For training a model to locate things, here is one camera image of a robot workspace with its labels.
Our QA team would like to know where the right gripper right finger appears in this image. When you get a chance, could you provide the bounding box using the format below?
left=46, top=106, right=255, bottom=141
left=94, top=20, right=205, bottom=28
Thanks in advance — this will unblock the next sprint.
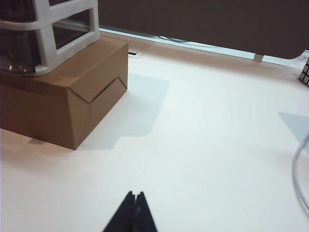
left=133, top=190, right=159, bottom=232

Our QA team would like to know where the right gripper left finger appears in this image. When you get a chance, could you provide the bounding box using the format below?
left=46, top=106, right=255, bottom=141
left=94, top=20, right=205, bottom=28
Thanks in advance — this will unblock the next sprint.
left=102, top=190, right=136, bottom=232

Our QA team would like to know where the brown cardboard box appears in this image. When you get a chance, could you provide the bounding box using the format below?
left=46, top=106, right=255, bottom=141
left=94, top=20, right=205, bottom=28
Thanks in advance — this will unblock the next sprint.
left=0, top=36, right=129, bottom=151

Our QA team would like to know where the grey desk partition panel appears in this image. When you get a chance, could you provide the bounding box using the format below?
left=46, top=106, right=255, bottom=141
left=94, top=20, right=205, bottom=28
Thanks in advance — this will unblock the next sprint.
left=98, top=0, right=309, bottom=60

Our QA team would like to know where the black Rubik's cube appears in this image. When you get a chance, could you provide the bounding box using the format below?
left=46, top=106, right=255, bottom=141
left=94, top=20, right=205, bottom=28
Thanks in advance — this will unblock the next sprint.
left=298, top=57, right=309, bottom=87

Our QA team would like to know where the white cable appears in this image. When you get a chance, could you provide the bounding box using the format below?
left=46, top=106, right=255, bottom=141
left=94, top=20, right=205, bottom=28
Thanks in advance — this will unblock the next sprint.
left=292, top=136, right=309, bottom=218

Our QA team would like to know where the white plastic drawer cabinet frame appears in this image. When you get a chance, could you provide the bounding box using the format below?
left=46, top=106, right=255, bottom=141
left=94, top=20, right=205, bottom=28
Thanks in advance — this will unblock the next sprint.
left=0, top=0, right=101, bottom=77

